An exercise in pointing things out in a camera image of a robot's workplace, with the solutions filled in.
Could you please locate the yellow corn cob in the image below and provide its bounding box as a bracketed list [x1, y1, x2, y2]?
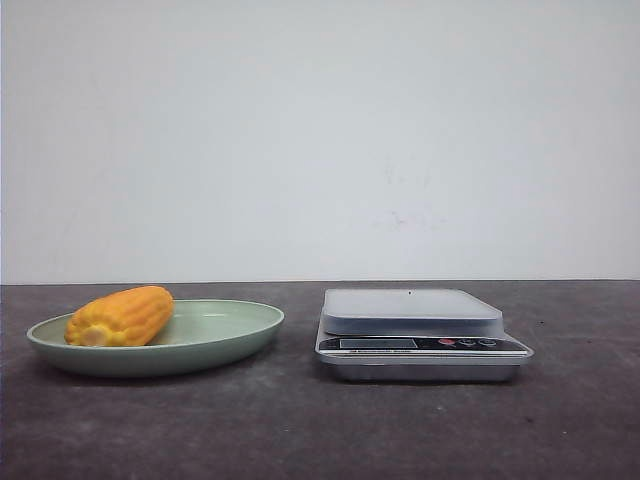
[64, 286, 174, 347]

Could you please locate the silver digital kitchen scale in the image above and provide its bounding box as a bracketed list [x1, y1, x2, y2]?
[315, 288, 534, 382]

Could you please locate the light green plate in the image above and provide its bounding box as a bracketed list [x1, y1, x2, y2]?
[26, 299, 285, 378]

